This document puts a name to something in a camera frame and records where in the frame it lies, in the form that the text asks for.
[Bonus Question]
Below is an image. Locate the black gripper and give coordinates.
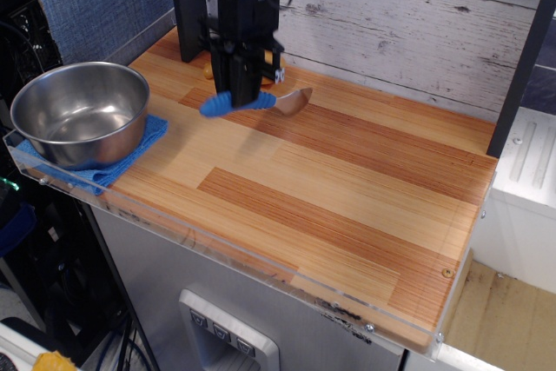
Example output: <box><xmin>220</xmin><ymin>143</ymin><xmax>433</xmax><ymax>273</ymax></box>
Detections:
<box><xmin>200</xmin><ymin>0</ymin><xmax>285</xmax><ymax>109</ymax></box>

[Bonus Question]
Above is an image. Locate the blue handled metal spoon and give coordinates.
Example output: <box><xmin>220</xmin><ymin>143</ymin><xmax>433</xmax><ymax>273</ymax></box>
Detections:
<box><xmin>200</xmin><ymin>88</ymin><xmax>313</xmax><ymax>118</ymax></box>

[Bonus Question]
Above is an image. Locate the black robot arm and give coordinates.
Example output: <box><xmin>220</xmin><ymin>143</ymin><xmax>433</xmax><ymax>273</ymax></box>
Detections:
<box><xmin>200</xmin><ymin>0</ymin><xmax>284</xmax><ymax>110</ymax></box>

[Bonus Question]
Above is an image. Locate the yellow plastic chicken drumstick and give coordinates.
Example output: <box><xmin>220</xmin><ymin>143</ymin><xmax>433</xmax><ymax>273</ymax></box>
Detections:
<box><xmin>202</xmin><ymin>50</ymin><xmax>286</xmax><ymax>86</ymax></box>

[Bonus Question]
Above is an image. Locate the blue folded cloth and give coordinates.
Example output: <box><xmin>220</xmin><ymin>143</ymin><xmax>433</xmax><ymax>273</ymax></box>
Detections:
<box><xmin>15</xmin><ymin>115</ymin><xmax>169</xmax><ymax>195</ymax></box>

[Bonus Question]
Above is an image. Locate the blue fabric panel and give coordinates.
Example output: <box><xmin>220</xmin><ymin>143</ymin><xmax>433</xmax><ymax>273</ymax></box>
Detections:
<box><xmin>39</xmin><ymin>0</ymin><xmax>175</xmax><ymax>64</ymax></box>

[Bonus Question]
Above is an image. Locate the stainless steel bowl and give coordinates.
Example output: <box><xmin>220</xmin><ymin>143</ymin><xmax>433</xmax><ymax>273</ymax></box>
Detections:
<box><xmin>10</xmin><ymin>62</ymin><xmax>150</xmax><ymax>170</ymax></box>

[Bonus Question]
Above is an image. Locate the silver cabinet with buttons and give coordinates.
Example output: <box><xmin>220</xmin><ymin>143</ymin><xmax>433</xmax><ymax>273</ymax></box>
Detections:
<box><xmin>93</xmin><ymin>209</ymin><xmax>405</xmax><ymax>370</ymax></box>

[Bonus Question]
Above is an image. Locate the dark left frame post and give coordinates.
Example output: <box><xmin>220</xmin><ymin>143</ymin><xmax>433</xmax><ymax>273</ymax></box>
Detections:
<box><xmin>167</xmin><ymin>0</ymin><xmax>212</xmax><ymax>63</ymax></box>

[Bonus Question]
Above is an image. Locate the dark frame post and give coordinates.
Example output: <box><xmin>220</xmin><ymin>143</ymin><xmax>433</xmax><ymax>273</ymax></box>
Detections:
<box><xmin>486</xmin><ymin>0</ymin><xmax>555</xmax><ymax>158</ymax></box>
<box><xmin>167</xmin><ymin>0</ymin><xmax>212</xmax><ymax>63</ymax></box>

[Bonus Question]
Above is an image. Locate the dark right frame post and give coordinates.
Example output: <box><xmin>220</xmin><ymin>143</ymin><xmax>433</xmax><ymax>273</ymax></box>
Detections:
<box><xmin>486</xmin><ymin>0</ymin><xmax>555</xmax><ymax>158</ymax></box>

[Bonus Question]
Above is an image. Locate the white aluminium rail block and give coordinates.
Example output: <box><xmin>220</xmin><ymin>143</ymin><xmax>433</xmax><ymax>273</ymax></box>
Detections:
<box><xmin>470</xmin><ymin>108</ymin><xmax>555</xmax><ymax>293</ymax></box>

